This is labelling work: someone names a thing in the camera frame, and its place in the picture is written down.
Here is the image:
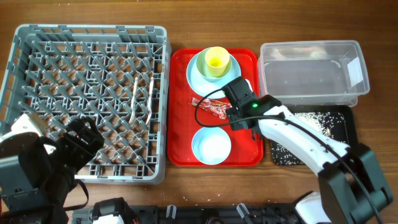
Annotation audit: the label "light blue bowl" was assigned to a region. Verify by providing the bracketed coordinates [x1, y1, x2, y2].
[192, 128, 232, 166]

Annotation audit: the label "white plastic spoon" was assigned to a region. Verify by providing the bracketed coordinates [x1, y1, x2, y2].
[129, 77, 139, 124]

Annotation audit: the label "rice and food scraps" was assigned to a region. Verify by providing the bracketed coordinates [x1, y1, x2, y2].
[270, 112, 348, 166]

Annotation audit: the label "white plastic fork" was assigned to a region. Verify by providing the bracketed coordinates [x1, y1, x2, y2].
[146, 77, 154, 126]

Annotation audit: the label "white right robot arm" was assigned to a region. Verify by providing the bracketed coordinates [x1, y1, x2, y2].
[226, 93, 393, 223]

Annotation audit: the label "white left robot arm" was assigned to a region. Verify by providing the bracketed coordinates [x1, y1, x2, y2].
[1, 113, 104, 223]

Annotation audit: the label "grey dishwasher rack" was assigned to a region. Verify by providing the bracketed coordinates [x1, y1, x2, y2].
[1, 24, 172, 185]

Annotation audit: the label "red snack wrapper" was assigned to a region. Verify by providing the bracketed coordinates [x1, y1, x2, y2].
[199, 99, 231, 119]

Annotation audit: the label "light blue plate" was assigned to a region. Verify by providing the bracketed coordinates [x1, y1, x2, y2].
[186, 53, 241, 96]

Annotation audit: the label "red plastic tray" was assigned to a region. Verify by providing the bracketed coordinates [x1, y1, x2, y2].
[167, 49, 264, 167]

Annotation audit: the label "yellow plastic cup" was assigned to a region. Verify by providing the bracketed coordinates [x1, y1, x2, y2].
[205, 47, 230, 77]

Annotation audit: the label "green bowl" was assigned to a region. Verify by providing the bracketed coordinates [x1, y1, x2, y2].
[196, 47, 232, 80]

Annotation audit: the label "clear plastic bin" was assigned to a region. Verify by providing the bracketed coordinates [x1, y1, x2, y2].
[258, 40, 370, 106]

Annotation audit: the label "black tray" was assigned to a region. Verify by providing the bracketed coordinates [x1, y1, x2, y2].
[270, 105, 358, 166]

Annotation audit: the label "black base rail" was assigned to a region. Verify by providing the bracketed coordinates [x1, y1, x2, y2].
[72, 197, 299, 224]

